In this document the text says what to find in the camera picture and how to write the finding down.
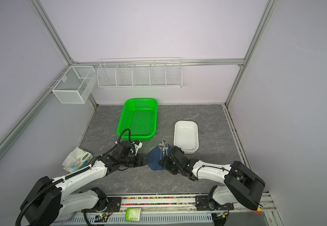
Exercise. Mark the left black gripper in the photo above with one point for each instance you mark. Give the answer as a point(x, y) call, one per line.
point(143, 160)

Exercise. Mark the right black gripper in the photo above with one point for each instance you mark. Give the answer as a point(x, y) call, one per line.
point(165, 163)

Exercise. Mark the dark blue paper napkin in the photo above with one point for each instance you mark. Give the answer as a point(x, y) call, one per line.
point(155, 155)

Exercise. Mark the silver knife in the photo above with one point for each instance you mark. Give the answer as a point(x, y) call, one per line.
point(163, 148)

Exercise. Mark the silver spoon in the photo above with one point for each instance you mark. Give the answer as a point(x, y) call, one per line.
point(160, 145)

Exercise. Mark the silver fork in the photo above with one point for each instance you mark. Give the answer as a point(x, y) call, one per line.
point(166, 147)

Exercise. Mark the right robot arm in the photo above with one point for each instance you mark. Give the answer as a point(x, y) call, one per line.
point(240, 184)

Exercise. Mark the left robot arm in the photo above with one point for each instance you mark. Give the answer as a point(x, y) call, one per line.
point(50, 199)

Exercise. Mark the white ceramic dish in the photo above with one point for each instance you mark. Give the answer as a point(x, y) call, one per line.
point(186, 136)

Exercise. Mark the green plastic basket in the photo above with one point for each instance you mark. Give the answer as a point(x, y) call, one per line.
point(140, 116)

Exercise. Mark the tissue pack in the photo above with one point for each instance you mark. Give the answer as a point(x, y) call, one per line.
point(77, 160)

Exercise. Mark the white mesh box basket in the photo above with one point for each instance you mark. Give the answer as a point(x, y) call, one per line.
point(76, 85)

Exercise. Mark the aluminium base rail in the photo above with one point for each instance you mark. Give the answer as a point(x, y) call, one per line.
point(174, 210)

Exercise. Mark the white wire shelf rack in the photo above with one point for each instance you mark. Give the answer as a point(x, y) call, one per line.
point(145, 72)

